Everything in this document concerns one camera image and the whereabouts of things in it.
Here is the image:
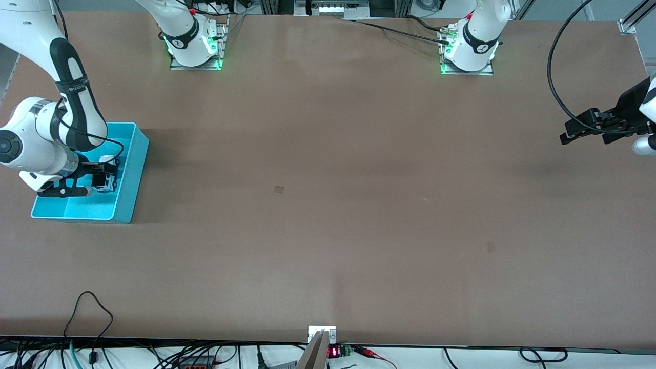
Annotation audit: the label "turquoise plastic bin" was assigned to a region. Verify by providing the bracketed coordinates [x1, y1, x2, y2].
[31, 121, 150, 224]

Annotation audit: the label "black power strip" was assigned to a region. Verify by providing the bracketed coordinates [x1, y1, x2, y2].
[177, 356, 218, 369]

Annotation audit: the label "silver lit control box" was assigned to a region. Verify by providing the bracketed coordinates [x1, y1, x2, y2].
[294, 0, 371, 20]

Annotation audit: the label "red and black clip leads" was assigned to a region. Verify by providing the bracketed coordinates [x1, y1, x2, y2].
[353, 346, 398, 369]

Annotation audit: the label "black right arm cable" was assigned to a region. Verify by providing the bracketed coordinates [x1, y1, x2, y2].
[51, 0, 126, 168]

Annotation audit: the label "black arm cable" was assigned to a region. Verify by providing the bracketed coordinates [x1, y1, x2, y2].
[51, 0, 126, 168]
[546, 0, 624, 135]

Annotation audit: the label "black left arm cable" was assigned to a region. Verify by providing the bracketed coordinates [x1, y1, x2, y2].
[546, 0, 624, 135]

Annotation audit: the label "aluminium corner post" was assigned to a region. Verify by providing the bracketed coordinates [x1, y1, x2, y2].
[618, 0, 656, 35]

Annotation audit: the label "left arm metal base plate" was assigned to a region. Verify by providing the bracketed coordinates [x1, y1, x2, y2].
[440, 26, 495, 77]

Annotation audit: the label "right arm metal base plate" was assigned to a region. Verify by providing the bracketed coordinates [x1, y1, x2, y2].
[170, 14, 230, 71]

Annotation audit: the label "thin black looped cable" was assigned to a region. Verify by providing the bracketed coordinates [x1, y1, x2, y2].
[63, 291, 114, 365]

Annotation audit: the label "short black table cable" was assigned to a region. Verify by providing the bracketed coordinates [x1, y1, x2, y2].
[405, 15, 442, 32]

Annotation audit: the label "thin grey wire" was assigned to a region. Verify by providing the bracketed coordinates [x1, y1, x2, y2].
[220, 14, 248, 39]

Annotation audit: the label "long black table cable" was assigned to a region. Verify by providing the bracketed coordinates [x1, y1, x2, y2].
[354, 19, 452, 46]

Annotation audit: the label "black coiled cable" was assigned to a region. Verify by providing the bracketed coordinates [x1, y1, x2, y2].
[519, 347, 569, 363]

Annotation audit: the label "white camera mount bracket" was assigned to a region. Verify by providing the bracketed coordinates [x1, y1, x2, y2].
[308, 325, 337, 344]

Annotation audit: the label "aluminium camera mount bar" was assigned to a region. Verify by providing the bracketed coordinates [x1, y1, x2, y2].
[296, 330, 330, 369]

